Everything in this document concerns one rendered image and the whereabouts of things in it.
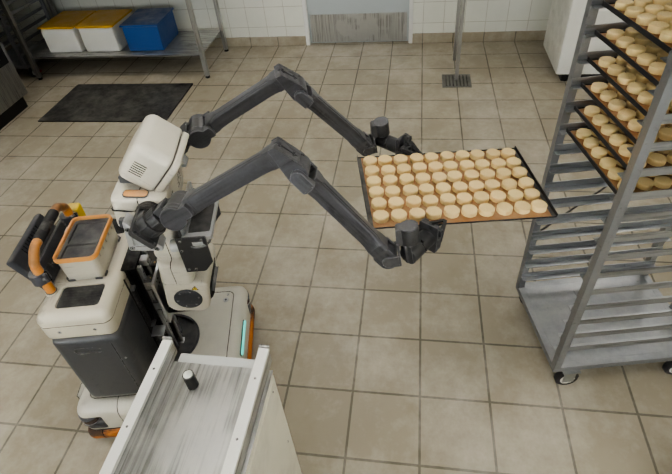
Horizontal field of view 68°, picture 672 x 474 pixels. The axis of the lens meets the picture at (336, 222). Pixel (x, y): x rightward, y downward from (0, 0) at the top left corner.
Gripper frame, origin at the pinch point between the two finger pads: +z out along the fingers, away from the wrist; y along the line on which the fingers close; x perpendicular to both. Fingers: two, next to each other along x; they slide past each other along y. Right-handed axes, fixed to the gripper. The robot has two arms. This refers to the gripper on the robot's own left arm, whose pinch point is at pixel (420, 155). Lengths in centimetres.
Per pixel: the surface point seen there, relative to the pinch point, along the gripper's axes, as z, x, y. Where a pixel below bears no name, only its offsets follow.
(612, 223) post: 67, -6, 1
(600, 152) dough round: 53, -28, -8
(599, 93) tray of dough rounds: 45, -37, -24
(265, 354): 12, 92, 11
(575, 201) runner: 47, -49, 30
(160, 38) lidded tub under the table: -359, -103, 70
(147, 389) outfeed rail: -5, 119, 12
